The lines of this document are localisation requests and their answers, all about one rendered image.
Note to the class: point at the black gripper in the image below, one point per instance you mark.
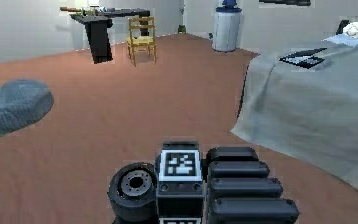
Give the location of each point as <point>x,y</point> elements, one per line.
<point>133,193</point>

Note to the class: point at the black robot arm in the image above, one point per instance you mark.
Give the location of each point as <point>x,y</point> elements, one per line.
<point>240,186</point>

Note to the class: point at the grey floor cushion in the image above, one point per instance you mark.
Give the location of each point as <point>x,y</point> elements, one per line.
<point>15,105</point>

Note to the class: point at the yellow wooden chair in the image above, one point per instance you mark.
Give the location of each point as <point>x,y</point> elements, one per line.
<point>141,38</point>

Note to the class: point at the black desk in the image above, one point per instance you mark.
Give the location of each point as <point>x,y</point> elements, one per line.
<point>98,36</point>

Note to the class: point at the small green object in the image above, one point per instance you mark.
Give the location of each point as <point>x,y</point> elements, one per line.
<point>181,29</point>

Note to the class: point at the white cylindrical bin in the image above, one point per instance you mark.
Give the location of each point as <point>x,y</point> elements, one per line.
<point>226,30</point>

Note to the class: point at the grey bed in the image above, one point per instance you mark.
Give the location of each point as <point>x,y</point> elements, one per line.
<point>307,113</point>

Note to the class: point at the blue object on bin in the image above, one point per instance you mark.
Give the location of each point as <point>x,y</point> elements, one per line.
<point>229,3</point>

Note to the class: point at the black laptop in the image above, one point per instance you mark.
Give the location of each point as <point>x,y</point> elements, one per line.
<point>303,58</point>

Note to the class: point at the black wall shelf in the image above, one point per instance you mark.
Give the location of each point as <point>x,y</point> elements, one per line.
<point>285,2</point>

